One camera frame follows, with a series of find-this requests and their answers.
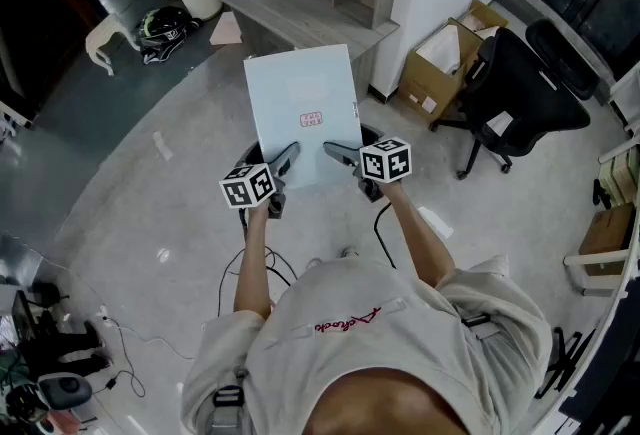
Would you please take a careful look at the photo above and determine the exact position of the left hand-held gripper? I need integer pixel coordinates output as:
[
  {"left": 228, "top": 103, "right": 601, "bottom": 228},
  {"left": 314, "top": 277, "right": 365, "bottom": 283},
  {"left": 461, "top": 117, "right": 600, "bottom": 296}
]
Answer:
[{"left": 218, "top": 141, "right": 302, "bottom": 220}]

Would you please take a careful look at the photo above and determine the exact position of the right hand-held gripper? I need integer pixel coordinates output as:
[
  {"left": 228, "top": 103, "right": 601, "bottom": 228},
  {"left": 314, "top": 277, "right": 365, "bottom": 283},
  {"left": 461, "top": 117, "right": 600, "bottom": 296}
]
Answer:
[{"left": 322, "top": 122, "right": 415, "bottom": 203}]

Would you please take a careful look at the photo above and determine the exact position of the pale blue box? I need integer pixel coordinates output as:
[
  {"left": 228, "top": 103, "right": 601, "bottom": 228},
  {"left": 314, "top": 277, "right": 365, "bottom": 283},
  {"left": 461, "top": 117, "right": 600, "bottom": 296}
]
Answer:
[{"left": 243, "top": 43, "right": 364, "bottom": 191}]

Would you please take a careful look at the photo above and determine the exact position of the person's right forearm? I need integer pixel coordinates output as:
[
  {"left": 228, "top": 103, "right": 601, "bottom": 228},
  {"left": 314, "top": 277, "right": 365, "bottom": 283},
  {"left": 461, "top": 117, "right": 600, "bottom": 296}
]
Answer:
[{"left": 381, "top": 180, "right": 457, "bottom": 290}]

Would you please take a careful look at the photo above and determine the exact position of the person's left forearm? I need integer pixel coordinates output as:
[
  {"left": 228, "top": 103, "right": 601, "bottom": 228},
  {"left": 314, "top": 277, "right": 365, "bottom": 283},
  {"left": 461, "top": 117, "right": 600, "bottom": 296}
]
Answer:
[{"left": 233, "top": 203, "right": 275, "bottom": 323}]

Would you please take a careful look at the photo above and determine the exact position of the large open cardboard box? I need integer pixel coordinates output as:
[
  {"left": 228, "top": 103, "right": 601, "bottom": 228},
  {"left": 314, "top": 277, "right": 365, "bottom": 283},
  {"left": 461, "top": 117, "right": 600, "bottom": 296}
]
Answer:
[{"left": 397, "top": 17, "right": 485, "bottom": 125}]

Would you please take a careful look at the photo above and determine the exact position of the pink board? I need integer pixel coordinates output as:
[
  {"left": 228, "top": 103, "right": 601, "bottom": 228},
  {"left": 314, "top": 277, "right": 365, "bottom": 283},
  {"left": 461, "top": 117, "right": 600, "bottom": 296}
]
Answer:
[{"left": 208, "top": 11, "right": 244, "bottom": 47}]

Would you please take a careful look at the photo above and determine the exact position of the grey wooden table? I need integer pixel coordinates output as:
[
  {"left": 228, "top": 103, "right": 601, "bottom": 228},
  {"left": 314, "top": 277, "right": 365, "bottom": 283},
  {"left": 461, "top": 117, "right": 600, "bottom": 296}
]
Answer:
[{"left": 218, "top": 0, "right": 401, "bottom": 100}]

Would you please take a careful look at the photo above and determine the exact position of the black motorcycle helmet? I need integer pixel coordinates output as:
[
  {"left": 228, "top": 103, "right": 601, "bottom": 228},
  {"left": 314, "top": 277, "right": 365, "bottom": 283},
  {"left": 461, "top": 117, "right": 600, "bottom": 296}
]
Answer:
[{"left": 138, "top": 6, "right": 204, "bottom": 66}]

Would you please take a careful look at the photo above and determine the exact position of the black office chair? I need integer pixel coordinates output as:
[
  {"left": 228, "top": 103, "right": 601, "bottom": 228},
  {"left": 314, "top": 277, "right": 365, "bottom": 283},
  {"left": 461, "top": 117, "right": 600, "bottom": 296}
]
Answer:
[
  {"left": 429, "top": 27, "right": 593, "bottom": 182},
  {"left": 524, "top": 17, "right": 602, "bottom": 102}
]

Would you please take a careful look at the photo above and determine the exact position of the small open cardboard box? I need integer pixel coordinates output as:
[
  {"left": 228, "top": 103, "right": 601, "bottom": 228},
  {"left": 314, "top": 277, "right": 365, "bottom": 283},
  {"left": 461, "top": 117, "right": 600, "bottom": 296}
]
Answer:
[{"left": 457, "top": 0, "right": 510, "bottom": 42}]

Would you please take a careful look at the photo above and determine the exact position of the person's beige shirt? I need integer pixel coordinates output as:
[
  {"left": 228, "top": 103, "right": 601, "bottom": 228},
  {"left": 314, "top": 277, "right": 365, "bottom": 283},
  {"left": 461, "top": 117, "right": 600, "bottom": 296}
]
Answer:
[{"left": 180, "top": 255, "right": 554, "bottom": 435}]

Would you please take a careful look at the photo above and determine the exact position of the cream curved-leg stool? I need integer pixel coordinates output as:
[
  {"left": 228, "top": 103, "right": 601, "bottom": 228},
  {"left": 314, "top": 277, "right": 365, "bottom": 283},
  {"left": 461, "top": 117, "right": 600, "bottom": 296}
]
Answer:
[{"left": 84, "top": 12, "right": 143, "bottom": 77}]

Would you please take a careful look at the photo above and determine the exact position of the closed brown cardboard box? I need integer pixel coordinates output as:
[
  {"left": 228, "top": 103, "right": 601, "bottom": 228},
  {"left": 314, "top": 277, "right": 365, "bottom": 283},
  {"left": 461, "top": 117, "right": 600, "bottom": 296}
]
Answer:
[{"left": 578, "top": 202, "right": 637, "bottom": 277}]

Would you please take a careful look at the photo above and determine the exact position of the dark wooden cabinet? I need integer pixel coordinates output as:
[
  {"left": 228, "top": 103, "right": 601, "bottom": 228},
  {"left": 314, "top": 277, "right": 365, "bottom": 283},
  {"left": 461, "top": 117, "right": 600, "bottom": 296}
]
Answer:
[{"left": 0, "top": 0, "right": 104, "bottom": 125}]

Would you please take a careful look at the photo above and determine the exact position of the black equipment pile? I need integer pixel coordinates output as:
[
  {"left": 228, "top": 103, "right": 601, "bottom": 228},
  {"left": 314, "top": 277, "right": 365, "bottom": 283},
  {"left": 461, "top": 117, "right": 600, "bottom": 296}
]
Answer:
[{"left": 9, "top": 282, "right": 114, "bottom": 380}]

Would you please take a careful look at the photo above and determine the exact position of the black folding stand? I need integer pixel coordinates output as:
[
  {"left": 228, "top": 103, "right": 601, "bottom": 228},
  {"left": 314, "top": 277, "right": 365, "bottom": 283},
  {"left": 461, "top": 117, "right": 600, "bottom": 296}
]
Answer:
[{"left": 533, "top": 326, "right": 597, "bottom": 400}]

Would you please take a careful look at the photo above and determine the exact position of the black cable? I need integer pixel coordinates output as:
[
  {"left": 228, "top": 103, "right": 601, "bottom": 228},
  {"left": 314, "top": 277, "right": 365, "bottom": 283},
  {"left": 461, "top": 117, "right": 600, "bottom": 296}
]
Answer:
[
  {"left": 373, "top": 201, "right": 399, "bottom": 270},
  {"left": 217, "top": 207, "right": 297, "bottom": 320}
]

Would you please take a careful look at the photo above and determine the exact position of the grey harness strap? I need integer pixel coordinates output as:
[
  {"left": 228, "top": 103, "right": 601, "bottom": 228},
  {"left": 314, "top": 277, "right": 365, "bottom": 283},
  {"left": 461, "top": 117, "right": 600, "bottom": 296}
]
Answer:
[
  {"left": 462, "top": 311, "right": 502, "bottom": 340},
  {"left": 204, "top": 366, "right": 250, "bottom": 435}
]

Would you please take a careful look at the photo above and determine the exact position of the white floor cable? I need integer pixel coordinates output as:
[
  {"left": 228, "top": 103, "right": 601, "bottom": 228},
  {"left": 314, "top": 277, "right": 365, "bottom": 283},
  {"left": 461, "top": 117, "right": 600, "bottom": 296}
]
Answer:
[{"left": 97, "top": 306, "right": 196, "bottom": 400}]

